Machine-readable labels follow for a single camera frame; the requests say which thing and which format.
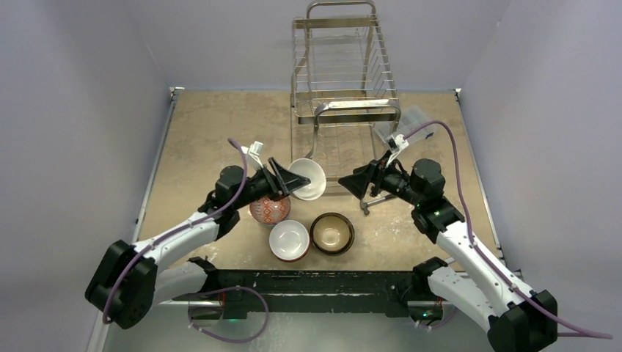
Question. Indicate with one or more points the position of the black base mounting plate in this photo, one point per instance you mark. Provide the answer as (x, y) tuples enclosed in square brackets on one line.
[(380, 292)]

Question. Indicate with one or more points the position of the orange patterned bowl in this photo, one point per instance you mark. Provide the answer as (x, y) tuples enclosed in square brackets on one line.
[(269, 212)]

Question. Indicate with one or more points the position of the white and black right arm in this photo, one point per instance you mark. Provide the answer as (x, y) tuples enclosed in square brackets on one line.
[(511, 313)]

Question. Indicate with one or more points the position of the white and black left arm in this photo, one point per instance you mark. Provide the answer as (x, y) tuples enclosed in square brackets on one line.
[(123, 286)]

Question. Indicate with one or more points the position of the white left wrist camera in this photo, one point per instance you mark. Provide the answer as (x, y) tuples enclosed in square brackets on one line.
[(252, 155)]

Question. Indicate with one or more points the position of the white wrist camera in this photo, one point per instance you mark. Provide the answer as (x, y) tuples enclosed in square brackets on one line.
[(396, 143), (252, 155)]

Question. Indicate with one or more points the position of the white bowl with red rim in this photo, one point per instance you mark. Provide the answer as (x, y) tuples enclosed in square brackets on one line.
[(289, 241)]

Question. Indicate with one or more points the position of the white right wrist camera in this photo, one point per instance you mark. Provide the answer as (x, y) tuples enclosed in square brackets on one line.
[(396, 143)]

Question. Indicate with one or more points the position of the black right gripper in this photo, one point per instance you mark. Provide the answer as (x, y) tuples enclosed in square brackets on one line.
[(377, 174)]

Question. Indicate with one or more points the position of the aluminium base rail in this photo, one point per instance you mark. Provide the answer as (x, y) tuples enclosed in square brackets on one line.
[(196, 149)]

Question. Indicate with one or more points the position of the dark brown glazed bowl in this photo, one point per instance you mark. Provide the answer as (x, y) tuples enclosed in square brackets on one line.
[(332, 234)]

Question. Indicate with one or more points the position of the black-handled claw hammer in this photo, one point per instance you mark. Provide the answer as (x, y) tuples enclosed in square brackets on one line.
[(366, 205)]

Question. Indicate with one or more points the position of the stainless steel dish rack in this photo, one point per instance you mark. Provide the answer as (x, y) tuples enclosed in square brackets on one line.
[(340, 87)]

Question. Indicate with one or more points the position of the clear plastic compartment box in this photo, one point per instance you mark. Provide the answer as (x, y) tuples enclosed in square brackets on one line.
[(411, 118)]

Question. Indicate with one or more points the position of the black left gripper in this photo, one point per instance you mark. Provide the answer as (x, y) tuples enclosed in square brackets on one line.
[(287, 181)]

